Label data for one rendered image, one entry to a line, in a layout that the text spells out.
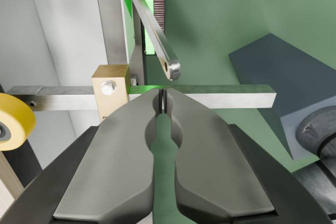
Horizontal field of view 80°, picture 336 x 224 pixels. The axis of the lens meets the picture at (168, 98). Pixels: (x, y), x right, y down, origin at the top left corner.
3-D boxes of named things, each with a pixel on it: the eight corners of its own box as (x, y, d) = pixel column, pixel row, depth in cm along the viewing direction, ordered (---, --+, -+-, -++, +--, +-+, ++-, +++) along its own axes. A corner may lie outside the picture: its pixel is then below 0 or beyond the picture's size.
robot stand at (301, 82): (270, 32, 112) (362, 84, 61) (280, 68, 124) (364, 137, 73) (228, 54, 118) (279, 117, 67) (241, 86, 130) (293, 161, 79)
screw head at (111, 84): (115, 80, 30) (113, 84, 29) (117, 92, 31) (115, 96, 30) (100, 80, 30) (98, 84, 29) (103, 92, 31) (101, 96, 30)
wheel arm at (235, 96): (266, 80, 36) (278, 93, 32) (261, 97, 38) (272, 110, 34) (17, 82, 35) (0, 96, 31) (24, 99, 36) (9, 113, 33)
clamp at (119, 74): (132, 63, 34) (128, 77, 29) (138, 126, 41) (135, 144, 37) (95, 64, 33) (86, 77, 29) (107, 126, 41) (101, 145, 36)
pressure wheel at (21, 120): (21, 59, 33) (-37, 96, 23) (66, 87, 36) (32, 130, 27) (3, 91, 36) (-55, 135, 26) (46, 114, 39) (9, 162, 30)
